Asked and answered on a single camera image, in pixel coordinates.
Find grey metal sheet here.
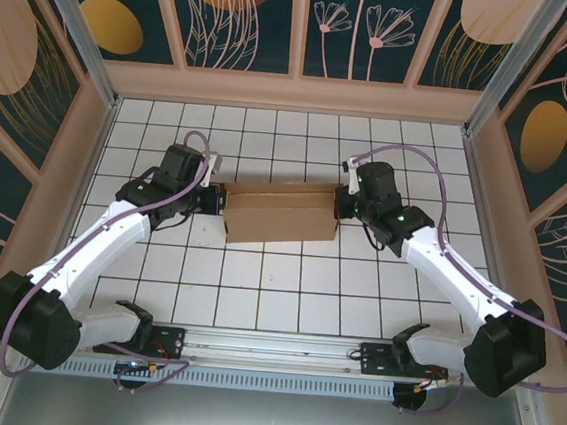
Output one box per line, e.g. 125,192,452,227
0,340,567,425

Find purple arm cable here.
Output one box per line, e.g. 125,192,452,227
0,114,218,400
325,141,567,425

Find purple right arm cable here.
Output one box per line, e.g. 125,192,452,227
325,141,567,425

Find peach circle grass wall panel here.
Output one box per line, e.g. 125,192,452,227
413,0,539,100

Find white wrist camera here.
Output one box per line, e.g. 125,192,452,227
339,152,365,197
199,150,226,188

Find aluminium side rail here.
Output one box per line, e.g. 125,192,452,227
441,131,541,353

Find small circuit board with wires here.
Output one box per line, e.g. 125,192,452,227
114,355,163,378

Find orange circle leaves wall panel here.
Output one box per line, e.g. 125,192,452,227
155,0,305,79

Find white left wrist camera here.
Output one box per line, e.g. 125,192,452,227
199,150,226,188

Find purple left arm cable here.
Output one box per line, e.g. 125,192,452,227
0,114,218,400

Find brown cardboard paper box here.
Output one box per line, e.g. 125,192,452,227
217,170,344,254

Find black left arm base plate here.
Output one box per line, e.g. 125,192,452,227
146,323,188,360

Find pink flowers wall panel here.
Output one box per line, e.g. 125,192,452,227
295,0,421,89

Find yellow plug connector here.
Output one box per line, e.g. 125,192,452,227
414,374,449,394

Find long aluminium base rail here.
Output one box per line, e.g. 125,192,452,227
0,298,545,397

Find peach circle gold lines panel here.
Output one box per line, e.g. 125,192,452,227
0,0,93,179

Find aluminium corner post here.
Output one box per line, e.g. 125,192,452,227
15,0,130,110
460,0,567,148

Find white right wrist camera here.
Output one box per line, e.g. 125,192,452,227
339,152,365,197

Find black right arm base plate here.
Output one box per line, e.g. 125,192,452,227
356,338,452,386

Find grey slotted cable duct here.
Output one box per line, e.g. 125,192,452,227
64,354,396,406

